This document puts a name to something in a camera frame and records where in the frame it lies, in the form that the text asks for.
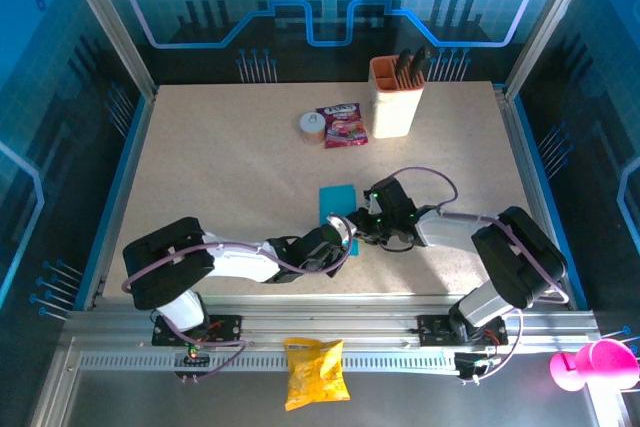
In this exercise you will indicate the blue paper sheet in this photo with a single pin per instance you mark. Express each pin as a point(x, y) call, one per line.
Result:
point(337, 202)

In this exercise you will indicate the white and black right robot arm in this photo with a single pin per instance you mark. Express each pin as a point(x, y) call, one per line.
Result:
point(450, 229)

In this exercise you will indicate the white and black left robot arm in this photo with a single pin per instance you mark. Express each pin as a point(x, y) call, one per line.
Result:
point(240, 262)

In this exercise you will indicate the cream knife holder orange rim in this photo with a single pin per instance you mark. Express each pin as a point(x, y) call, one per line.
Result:
point(395, 112)

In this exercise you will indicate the purple candy bag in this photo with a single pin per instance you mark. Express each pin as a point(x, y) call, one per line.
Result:
point(342, 127)

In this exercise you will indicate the small tin can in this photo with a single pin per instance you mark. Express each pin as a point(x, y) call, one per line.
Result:
point(311, 124)

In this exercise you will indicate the yellow chips bag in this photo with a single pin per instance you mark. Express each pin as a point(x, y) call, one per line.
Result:
point(315, 377)

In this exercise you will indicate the small circuit board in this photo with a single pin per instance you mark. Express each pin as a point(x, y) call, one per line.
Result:
point(470, 364)
point(195, 358)

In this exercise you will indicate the pink plastic object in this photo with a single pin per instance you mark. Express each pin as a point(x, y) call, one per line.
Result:
point(605, 364)

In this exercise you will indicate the long aluminium frame rail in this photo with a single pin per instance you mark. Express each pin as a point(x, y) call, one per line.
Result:
point(325, 317)

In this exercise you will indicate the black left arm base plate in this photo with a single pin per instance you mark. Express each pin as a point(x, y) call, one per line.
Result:
point(227, 324)

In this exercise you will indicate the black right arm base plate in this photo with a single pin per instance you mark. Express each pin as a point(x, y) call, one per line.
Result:
point(432, 327)

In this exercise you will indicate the aluminium side rail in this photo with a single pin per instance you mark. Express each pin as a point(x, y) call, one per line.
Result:
point(525, 162)

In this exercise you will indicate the aluminium frame post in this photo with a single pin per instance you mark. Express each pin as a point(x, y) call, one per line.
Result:
point(549, 22)
point(116, 32)

